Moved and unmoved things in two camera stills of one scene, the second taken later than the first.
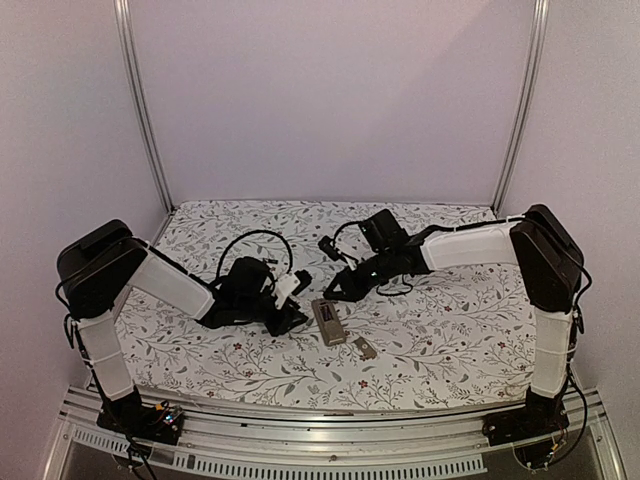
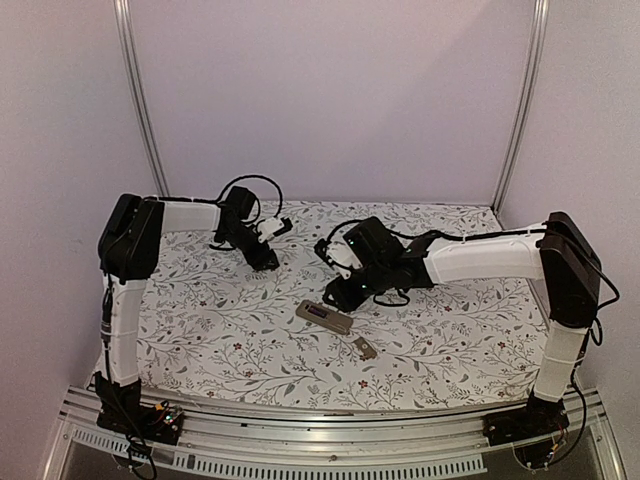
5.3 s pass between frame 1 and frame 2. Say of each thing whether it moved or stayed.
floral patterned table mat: stayed
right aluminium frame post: stayed
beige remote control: moved
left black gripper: moved
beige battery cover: stayed
